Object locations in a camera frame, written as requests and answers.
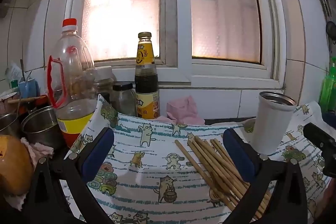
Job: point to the cat printed cloth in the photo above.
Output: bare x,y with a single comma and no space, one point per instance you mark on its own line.
147,161

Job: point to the metal wall rail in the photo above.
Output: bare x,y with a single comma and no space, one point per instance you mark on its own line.
325,7

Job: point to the black suction hook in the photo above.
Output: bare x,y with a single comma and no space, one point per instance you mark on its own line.
331,29

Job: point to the blue cup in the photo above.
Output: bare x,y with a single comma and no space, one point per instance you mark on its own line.
27,88

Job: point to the orange-brown round object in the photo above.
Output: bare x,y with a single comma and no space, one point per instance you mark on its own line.
13,163

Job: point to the glass jar black lid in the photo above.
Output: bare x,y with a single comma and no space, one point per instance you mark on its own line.
123,100

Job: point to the green dish soap bottle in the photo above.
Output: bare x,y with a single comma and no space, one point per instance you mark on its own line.
326,92

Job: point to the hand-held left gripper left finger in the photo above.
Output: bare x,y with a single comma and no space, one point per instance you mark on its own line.
98,153

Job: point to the bunch of wooden chopsticks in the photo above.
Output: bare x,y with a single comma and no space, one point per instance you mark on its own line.
210,161

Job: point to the small steel pot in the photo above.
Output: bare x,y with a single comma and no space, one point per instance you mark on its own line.
39,129
9,125

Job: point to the white frosted window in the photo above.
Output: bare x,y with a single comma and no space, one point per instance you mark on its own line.
173,3

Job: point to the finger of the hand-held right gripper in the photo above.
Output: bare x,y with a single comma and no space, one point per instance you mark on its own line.
319,138

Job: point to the pink rag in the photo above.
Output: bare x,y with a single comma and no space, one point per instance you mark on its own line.
39,148

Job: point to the clear oil bottle red cap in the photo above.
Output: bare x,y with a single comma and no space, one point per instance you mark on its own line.
73,69

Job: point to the pink cloth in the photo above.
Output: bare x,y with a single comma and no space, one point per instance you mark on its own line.
183,111

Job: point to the wooden stick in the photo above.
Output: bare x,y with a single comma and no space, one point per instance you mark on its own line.
23,100

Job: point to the dark soy sauce bottle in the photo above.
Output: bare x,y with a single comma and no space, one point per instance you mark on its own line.
145,82

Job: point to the glass jar white lid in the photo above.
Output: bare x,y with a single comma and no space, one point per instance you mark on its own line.
105,79

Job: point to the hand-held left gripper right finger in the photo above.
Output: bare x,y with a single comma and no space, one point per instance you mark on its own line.
240,155

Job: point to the white steel-lined cup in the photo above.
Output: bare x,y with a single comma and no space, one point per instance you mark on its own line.
267,124

